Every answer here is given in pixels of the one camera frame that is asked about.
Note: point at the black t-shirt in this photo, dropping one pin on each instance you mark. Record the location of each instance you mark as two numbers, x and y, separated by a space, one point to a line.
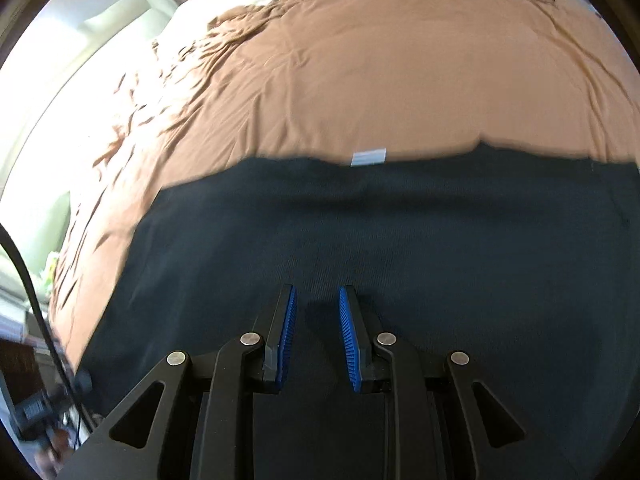
530 264

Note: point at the person's left hand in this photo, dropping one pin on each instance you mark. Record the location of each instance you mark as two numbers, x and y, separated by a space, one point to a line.
51 459

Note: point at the orange-brown blanket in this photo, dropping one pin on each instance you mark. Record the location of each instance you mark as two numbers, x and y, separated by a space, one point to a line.
332 78

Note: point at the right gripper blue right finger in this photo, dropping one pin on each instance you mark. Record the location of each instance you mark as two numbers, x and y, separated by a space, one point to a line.
356 340

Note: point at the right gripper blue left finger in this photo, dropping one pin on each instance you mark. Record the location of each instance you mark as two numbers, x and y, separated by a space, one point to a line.
279 331

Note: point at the cream padded headboard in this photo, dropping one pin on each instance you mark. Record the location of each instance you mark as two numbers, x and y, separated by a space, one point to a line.
55 79

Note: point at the green tissue pack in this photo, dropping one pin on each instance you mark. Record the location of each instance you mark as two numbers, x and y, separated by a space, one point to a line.
48 272

